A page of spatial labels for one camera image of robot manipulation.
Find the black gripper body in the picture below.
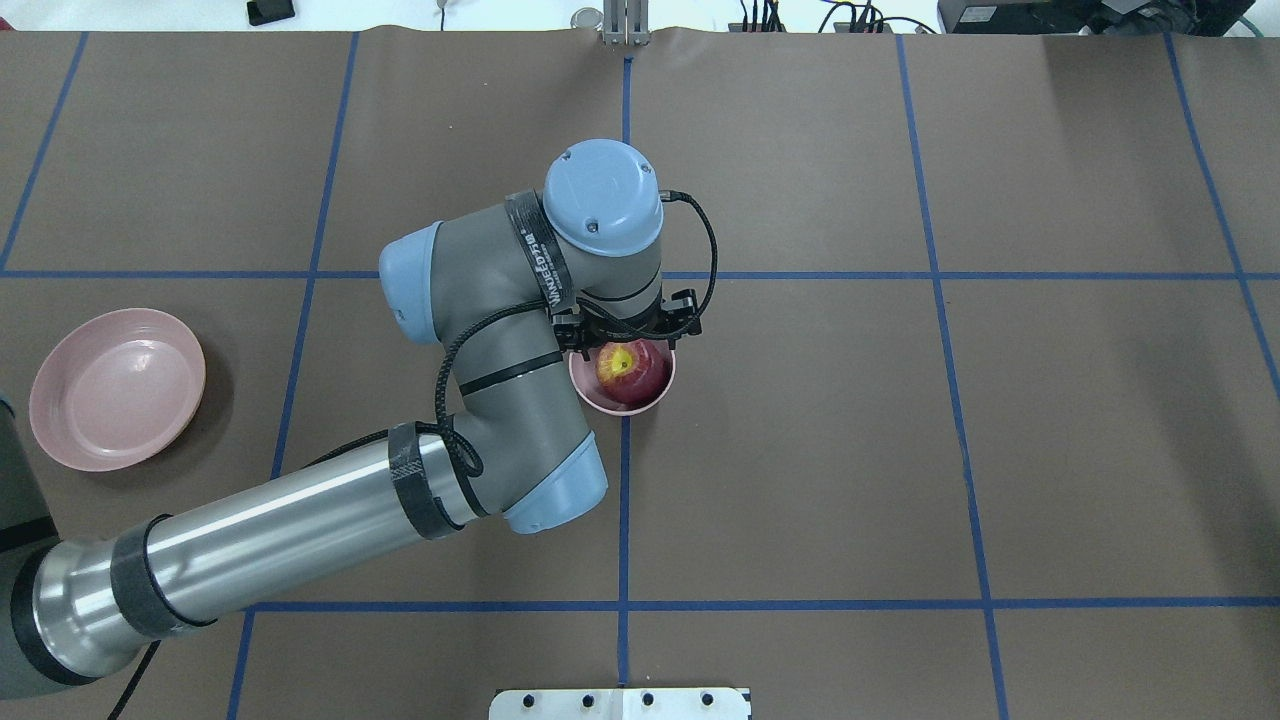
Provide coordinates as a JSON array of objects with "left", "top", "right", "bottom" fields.
[{"left": 552, "top": 288, "right": 703, "bottom": 354}]

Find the red apple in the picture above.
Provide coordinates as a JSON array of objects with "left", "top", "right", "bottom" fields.
[{"left": 593, "top": 340, "right": 671, "bottom": 406}]

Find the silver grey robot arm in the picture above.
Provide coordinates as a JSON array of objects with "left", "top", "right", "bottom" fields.
[{"left": 3, "top": 138, "right": 709, "bottom": 700}]

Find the pink bowl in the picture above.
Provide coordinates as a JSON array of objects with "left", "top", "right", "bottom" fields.
[{"left": 567, "top": 345, "right": 676, "bottom": 416}]

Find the pink plate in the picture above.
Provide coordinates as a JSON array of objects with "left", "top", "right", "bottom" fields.
[{"left": 29, "top": 307, "right": 207, "bottom": 473}]

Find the brown paper table mat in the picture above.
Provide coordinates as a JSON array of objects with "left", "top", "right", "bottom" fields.
[{"left": 3, "top": 27, "right": 1277, "bottom": 719}]

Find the small black square device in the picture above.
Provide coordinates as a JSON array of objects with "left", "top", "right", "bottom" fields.
[{"left": 244, "top": 0, "right": 296, "bottom": 27}]

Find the aluminium frame post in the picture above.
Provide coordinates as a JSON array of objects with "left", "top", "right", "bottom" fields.
[{"left": 600, "top": 0, "right": 652, "bottom": 47}]

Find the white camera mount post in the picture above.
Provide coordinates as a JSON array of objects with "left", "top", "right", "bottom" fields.
[{"left": 488, "top": 687, "right": 753, "bottom": 719}]

